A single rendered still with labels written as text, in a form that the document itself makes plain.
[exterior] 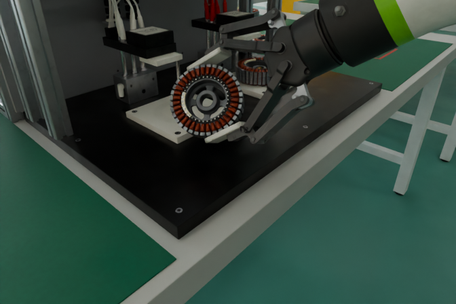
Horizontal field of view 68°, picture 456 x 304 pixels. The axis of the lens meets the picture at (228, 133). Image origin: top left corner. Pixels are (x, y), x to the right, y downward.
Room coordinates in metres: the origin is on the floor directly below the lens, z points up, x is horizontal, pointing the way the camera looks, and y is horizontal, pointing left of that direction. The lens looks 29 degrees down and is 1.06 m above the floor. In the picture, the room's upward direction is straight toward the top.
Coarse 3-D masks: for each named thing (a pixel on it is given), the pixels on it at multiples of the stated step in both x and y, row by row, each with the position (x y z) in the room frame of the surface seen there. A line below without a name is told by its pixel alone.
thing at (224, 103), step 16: (208, 64) 0.51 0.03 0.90; (176, 80) 0.50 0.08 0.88; (192, 80) 0.49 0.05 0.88; (208, 80) 0.50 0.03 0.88; (224, 80) 0.48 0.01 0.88; (176, 96) 0.48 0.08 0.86; (192, 96) 0.50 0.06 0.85; (208, 96) 0.49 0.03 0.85; (240, 96) 0.47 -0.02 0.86; (176, 112) 0.46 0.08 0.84; (192, 112) 0.48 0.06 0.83; (208, 112) 0.47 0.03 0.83; (224, 112) 0.45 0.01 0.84; (240, 112) 0.46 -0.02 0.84; (192, 128) 0.44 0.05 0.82; (208, 128) 0.44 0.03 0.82; (224, 128) 0.46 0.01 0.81
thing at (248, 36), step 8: (216, 16) 0.82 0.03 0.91; (224, 16) 0.80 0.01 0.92; (232, 16) 0.79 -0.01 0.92; (240, 16) 0.79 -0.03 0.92; (248, 16) 0.81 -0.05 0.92; (192, 24) 0.87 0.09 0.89; (200, 24) 0.85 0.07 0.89; (208, 24) 0.83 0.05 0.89; (216, 24) 0.81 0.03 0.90; (208, 32) 0.85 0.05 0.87; (256, 32) 0.81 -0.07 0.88; (208, 40) 0.85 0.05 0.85
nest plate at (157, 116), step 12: (168, 96) 0.66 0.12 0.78; (144, 108) 0.60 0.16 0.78; (156, 108) 0.60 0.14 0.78; (168, 108) 0.60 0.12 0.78; (192, 108) 0.60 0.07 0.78; (144, 120) 0.55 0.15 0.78; (156, 120) 0.55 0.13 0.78; (168, 120) 0.55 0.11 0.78; (156, 132) 0.52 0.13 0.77; (168, 132) 0.50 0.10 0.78; (180, 132) 0.50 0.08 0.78
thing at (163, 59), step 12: (132, 36) 0.62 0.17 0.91; (144, 36) 0.60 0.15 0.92; (156, 36) 0.62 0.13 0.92; (168, 36) 0.64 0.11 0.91; (120, 48) 0.65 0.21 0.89; (132, 48) 0.62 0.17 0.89; (144, 48) 0.60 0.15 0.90; (156, 48) 0.61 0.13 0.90; (168, 48) 0.63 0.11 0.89; (132, 60) 0.68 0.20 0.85; (144, 60) 0.61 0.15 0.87; (156, 60) 0.59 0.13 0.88; (168, 60) 0.60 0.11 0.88; (132, 72) 0.68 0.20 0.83
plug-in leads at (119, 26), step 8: (112, 0) 0.68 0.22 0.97; (128, 0) 0.70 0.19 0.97; (112, 8) 0.69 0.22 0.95; (136, 8) 0.69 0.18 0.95; (112, 16) 0.70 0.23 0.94; (120, 16) 0.66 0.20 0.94; (112, 24) 0.70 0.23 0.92; (120, 24) 0.65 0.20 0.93; (112, 32) 0.69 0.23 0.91; (120, 32) 0.65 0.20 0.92
